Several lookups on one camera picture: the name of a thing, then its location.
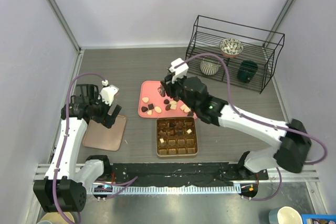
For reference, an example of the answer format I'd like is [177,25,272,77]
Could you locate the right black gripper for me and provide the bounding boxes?
[161,72,197,112]

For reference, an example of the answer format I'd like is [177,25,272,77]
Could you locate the gold chocolate box with tray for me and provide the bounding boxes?
[155,116,198,158]

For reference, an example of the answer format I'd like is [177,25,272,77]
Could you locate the metal tongs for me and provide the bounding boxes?
[157,85,166,97]

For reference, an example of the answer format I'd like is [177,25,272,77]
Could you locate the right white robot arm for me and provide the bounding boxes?
[158,74,311,179]

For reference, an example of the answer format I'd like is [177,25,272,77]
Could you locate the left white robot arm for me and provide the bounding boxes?
[33,81,121,212]

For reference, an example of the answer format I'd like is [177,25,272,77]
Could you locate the brown leaf chocolate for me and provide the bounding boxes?
[165,104,171,111]

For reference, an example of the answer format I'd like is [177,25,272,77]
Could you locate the dark heart chocolate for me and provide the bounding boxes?
[141,106,148,112]

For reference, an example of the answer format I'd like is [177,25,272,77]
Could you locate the white teardrop chocolate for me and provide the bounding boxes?
[142,97,149,103]

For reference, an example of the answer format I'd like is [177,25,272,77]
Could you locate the white oval chocolate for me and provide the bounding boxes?
[154,106,162,113]

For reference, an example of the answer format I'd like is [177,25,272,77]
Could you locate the rose gold tin lid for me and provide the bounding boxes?
[82,115,127,152]

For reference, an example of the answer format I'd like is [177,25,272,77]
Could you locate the striped ceramic cup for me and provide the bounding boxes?
[199,57,221,76]

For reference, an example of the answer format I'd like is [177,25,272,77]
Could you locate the pink plastic tray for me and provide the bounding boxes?
[138,81,191,119]

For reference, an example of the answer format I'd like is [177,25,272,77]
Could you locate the floral ceramic bowl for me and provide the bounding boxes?
[219,38,244,58]

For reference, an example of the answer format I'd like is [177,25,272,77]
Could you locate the dark green mug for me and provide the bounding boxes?
[237,60,258,83]

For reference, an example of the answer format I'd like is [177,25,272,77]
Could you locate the beige plate bottom left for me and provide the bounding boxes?
[37,212,68,224]

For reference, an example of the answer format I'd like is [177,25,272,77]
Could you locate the white bowl bottom right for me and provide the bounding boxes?
[268,206,303,224]

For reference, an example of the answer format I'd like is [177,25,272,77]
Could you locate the blue box corner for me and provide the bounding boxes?
[301,214,336,224]

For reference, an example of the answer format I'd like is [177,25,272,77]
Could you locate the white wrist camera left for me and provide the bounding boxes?
[99,80,119,106]

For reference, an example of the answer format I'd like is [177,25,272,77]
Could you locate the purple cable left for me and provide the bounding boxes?
[52,72,139,223]

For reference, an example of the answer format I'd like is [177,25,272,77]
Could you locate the purple cable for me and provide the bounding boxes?
[52,72,139,223]
[178,52,328,201]

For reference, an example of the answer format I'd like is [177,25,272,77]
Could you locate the black wire rack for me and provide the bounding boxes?
[185,15,285,93]

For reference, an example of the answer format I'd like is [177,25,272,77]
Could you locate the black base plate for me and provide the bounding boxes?
[111,162,269,187]

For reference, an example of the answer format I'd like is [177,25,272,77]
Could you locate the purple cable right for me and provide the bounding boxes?
[178,52,328,201]

